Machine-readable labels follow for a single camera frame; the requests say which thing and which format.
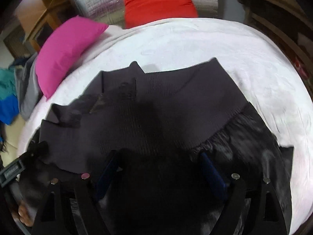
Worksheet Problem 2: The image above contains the black quilted jacket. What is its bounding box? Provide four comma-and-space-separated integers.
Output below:
19, 59, 293, 234

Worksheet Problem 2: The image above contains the person's hand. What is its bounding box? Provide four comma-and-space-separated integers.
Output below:
11, 201, 34, 227

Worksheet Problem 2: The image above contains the beige sofa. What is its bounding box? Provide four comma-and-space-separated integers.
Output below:
1, 114, 29, 159

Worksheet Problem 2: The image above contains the blue jacket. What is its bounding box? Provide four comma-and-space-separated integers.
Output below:
0, 94, 19, 125

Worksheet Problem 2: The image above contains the grey garment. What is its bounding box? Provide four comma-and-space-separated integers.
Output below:
14, 52, 43, 121

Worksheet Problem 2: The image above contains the teal shirt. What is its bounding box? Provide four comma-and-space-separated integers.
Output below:
0, 68, 16, 100

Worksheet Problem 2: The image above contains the white bed blanket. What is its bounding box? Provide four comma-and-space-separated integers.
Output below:
17, 18, 312, 234

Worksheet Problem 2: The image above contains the pink pillow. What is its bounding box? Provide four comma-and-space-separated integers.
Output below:
35, 16, 109, 99

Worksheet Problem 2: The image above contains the wooden curved column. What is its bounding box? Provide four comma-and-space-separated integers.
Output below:
15, 0, 77, 52

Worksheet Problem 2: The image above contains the wooden side table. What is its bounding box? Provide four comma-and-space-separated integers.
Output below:
236, 0, 312, 93

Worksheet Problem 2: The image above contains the red pillow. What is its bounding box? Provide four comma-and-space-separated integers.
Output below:
124, 0, 198, 28

